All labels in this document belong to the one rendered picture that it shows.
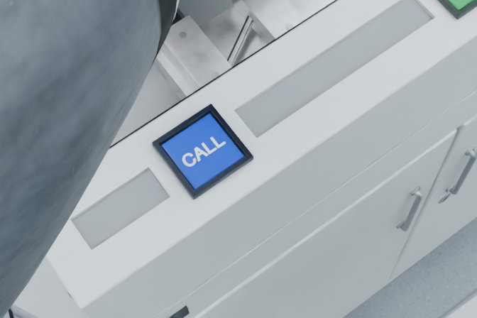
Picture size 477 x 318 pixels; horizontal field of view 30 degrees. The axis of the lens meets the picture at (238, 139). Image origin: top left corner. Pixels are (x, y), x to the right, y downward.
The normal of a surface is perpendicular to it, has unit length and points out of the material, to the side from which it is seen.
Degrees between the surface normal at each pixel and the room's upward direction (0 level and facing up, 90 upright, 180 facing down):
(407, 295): 0
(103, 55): 68
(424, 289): 0
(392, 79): 0
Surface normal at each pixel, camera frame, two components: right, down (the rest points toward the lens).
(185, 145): -0.03, -0.41
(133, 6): 0.88, 0.07
